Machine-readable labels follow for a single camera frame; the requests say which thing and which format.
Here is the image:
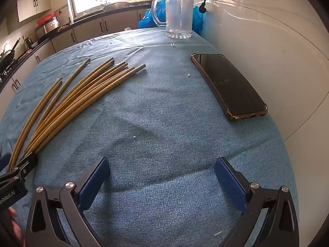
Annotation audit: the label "person's left hand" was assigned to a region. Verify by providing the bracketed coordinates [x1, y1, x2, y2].
[8, 207, 26, 247]

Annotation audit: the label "black kitchen countertop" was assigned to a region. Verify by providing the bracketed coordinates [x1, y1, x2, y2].
[0, 2, 152, 90]

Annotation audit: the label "black wok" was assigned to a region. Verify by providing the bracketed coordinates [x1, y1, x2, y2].
[0, 38, 21, 70]

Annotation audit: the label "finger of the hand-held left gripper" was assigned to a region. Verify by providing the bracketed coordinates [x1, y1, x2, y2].
[6, 152, 39, 183]
[0, 153, 12, 172]

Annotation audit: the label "white base cabinets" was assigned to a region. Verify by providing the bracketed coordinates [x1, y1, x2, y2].
[0, 8, 152, 114]

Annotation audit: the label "white wall cabinets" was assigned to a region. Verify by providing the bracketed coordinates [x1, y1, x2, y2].
[17, 0, 53, 22]

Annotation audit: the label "black smartphone in clear case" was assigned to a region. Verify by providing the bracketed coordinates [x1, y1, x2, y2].
[190, 53, 268, 122]

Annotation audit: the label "blue tablecloth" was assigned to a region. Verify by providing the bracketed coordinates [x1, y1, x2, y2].
[0, 28, 300, 247]

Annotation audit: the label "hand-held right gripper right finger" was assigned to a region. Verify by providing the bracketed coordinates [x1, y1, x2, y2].
[214, 156, 300, 247]

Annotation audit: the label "steel sink basin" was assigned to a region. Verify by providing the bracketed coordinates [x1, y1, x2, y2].
[103, 1, 133, 12]

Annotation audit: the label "blue plastic bag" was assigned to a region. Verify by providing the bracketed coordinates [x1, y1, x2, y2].
[138, 0, 203, 35]

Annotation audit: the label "gas stove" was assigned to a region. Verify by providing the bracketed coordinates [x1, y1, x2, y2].
[0, 62, 18, 83]

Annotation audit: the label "bundle of wooden chopsticks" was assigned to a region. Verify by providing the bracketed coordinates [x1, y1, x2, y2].
[7, 57, 146, 171]

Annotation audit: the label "steel pot with red lid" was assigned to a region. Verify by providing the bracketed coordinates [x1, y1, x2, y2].
[35, 12, 60, 35]

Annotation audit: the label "clear glass mug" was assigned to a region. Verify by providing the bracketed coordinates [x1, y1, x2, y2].
[151, 0, 194, 39]

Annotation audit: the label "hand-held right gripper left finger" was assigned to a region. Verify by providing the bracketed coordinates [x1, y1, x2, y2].
[25, 157, 111, 247]

